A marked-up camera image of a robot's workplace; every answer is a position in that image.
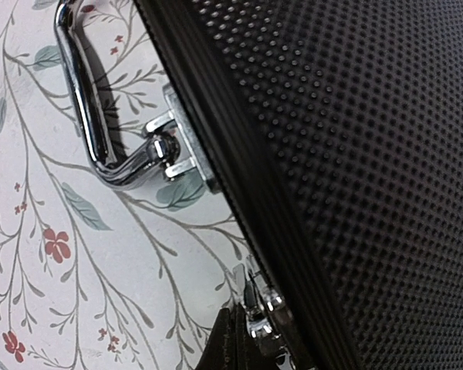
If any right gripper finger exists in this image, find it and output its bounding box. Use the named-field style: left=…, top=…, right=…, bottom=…
left=195, top=306, right=262, bottom=370

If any black poker case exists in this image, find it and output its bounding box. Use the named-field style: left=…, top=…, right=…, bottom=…
left=54, top=1, right=463, bottom=369

